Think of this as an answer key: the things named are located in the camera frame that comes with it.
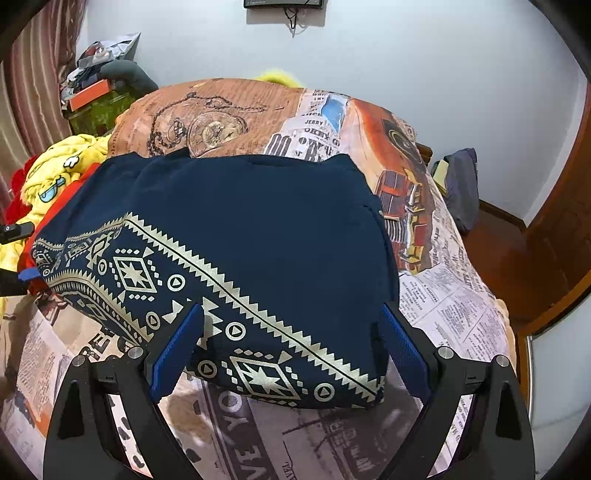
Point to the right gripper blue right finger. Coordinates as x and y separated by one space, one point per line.
437 379

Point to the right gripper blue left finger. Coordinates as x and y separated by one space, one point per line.
147 374

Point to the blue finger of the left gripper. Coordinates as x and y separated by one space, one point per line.
16 232
20 283

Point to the navy patterned hooded sweater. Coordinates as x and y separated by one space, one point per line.
289 260

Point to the clutter pile of clothes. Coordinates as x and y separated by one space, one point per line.
93 58

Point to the dark red plush garment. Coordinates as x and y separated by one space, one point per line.
16 193

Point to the yellow cartoon fleece blanket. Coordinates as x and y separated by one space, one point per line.
60 164

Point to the newspaper print bed quilt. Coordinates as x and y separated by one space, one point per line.
228 435

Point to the pink striped curtain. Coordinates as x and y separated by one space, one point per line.
36 63

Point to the white sliding wardrobe door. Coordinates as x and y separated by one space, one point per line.
561 386

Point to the green patterned box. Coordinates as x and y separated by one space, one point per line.
99 116

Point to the brown wooden door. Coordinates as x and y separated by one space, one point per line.
540 270

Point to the orange box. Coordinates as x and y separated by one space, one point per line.
89 94

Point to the dark blue bag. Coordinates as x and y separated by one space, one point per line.
462 193

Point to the yellow round object behind bed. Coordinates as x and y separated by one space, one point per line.
279 77

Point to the small black wall monitor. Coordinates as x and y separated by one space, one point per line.
293 4

